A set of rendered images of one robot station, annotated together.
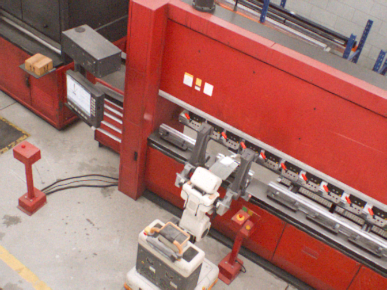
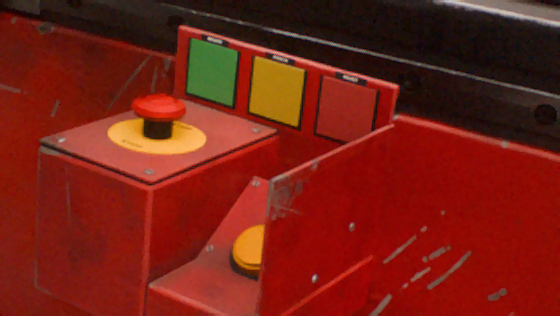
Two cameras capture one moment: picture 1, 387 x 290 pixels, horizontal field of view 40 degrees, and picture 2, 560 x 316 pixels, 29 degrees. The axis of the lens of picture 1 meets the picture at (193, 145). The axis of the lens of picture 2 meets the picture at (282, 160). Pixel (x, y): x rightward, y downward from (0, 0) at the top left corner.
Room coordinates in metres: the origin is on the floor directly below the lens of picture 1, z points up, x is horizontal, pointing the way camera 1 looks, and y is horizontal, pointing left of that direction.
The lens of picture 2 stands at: (2.40, -0.63, 1.06)
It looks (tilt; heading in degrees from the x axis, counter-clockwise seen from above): 21 degrees down; 0
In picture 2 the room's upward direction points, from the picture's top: 7 degrees clockwise
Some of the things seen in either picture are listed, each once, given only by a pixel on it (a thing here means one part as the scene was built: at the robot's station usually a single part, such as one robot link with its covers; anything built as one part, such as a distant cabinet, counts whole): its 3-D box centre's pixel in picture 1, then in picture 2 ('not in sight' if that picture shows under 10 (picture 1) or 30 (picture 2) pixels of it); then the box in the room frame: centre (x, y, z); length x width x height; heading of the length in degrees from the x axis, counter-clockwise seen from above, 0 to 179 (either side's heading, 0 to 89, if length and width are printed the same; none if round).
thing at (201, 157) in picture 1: (203, 145); not in sight; (3.33, -0.08, 1.40); 0.11 x 0.06 x 0.43; 60
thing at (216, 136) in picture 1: (215, 128); not in sight; (3.75, -0.17, 1.26); 0.15 x 0.09 x 0.17; 64
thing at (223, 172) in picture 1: (223, 168); not in sight; (3.52, -0.31, 1.00); 0.26 x 0.18 x 0.01; 154
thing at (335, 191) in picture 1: (334, 190); not in sight; (3.23, -1.25, 1.26); 0.15 x 0.09 x 0.17; 64
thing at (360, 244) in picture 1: (364, 246); not in sight; (2.99, -1.61, 0.89); 0.30 x 0.05 x 0.03; 64
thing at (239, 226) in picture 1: (244, 221); (212, 189); (3.14, -0.58, 0.75); 0.20 x 0.16 x 0.18; 59
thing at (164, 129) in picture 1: (181, 139); not in sight; (3.89, 0.13, 0.92); 0.50 x 0.06 x 0.10; 64
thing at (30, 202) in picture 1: (29, 177); not in sight; (3.49, 1.54, 0.41); 0.25 x 0.20 x 0.83; 154
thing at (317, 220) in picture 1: (322, 223); not in sight; (3.17, -1.25, 0.89); 0.30 x 0.05 x 0.03; 64
